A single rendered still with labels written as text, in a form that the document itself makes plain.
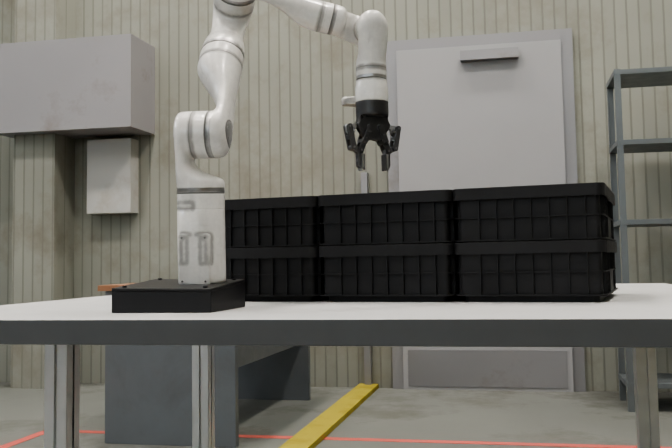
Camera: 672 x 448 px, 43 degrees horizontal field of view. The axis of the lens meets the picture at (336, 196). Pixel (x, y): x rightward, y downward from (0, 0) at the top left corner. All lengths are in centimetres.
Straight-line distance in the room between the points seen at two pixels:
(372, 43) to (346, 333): 83
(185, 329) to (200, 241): 30
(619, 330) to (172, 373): 280
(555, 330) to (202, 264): 68
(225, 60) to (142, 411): 242
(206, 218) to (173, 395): 229
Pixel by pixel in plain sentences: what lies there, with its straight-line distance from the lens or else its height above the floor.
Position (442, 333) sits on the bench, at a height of 68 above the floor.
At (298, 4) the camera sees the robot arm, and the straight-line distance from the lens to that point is 192.
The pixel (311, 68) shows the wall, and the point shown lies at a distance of 553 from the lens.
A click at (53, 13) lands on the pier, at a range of 602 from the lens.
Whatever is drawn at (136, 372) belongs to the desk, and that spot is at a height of 31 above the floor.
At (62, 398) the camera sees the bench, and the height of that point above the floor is 48.
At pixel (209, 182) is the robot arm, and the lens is 161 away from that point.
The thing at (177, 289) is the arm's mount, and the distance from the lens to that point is 154.
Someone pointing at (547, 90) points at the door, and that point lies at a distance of 528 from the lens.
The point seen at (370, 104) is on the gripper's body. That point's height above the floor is 113.
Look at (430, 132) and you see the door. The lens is 526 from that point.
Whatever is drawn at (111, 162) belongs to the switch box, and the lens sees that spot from 578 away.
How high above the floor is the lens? 79
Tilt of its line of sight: 4 degrees up
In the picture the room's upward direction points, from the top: 1 degrees counter-clockwise
